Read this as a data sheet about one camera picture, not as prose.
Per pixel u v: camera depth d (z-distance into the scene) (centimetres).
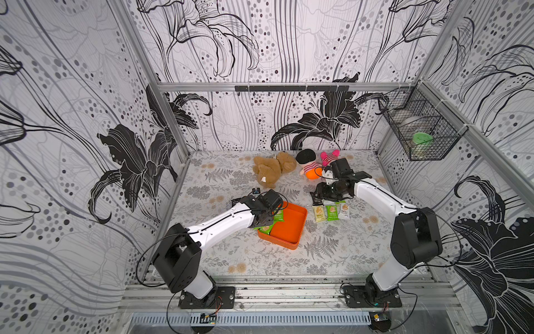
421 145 71
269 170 99
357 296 72
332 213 93
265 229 86
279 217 92
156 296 76
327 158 111
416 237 46
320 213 93
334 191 76
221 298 73
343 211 93
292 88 92
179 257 42
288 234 86
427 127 80
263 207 60
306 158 107
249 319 76
